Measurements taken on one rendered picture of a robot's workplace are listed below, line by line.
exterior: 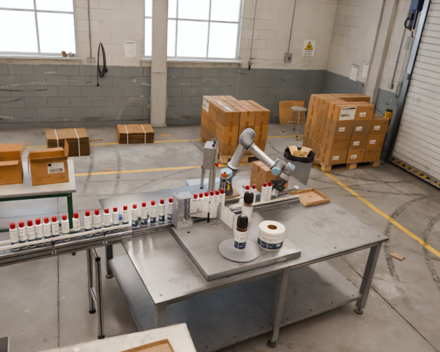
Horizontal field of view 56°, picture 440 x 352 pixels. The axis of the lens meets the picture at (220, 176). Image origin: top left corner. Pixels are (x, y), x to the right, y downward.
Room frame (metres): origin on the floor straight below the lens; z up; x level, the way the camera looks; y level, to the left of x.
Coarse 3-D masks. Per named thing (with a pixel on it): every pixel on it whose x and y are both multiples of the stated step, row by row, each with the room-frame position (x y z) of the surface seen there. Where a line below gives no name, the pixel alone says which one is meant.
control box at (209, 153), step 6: (210, 144) 3.28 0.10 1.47; (216, 144) 3.29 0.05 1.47; (204, 150) 3.18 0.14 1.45; (210, 150) 3.18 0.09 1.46; (216, 150) 3.21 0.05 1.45; (204, 156) 3.18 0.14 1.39; (210, 156) 3.18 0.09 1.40; (204, 162) 3.18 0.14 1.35; (210, 162) 3.18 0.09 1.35; (216, 162) 3.28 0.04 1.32; (204, 168) 3.18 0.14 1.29; (210, 168) 3.18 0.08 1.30
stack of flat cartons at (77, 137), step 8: (80, 128) 6.82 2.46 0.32; (48, 136) 6.29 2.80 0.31; (56, 136) 6.32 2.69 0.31; (64, 136) 6.37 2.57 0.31; (72, 136) 6.38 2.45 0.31; (80, 136) 6.41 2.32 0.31; (88, 136) 6.44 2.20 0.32; (48, 144) 6.13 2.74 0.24; (56, 144) 6.18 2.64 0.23; (64, 144) 6.24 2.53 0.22; (72, 144) 6.28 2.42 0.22; (80, 144) 6.35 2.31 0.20; (88, 144) 6.40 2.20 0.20; (72, 152) 6.28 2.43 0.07; (80, 152) 6.34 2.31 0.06; (88, 152) 6.39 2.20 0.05
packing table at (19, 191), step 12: (24, 168) 3.98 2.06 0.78; (72, 168) 4.09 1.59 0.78; (24, 180) 3.70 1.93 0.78; (72, 180) 3.79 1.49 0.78; (0, 192) 3.42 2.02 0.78; (12, 192) 3.44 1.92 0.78; (24, 192) 3.46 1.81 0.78; (36, 192) 3.48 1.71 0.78; (48, 192) 3.51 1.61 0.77; (60, 192) 3.55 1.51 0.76; (72, 192) 3.59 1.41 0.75; (72, 204) 3.62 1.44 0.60; (72, 216) 3.62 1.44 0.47; (0, 228) 3.70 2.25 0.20; (72, 228) 3.61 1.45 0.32
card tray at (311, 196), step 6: (294, 192) 3.80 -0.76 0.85; (300, 192) 3.84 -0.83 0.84; (306, 192) 3.87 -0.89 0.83; (312, 192) 3.88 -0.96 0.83; (318, 192) 3.84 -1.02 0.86; (300, 198) 3.71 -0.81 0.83; (306, 198) 3.72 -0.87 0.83; (312, 198) 3.73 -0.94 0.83; (318, 198) 3.74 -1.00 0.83; (324, 198) 3.76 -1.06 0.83; (306, 204) 3.55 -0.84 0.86; (312, 204) 3.59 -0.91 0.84
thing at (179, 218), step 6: (174, 198) 2.93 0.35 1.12; (174, 204) 2.93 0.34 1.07; (180, 204) 2.88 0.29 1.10; (186, 204) 2.91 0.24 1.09; (174, 210) 2.93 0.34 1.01; (180, 210) 2.88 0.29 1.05; (186, 210) 2.91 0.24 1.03; (174, 216) 2.92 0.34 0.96; (180, 216) 2.88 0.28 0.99; (186, 216) 2.91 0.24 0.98; (174, 222) 2.92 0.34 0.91; (180, 222) 2.88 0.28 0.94; (186, 222) 2.91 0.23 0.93; (192, 222) 2.93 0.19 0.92
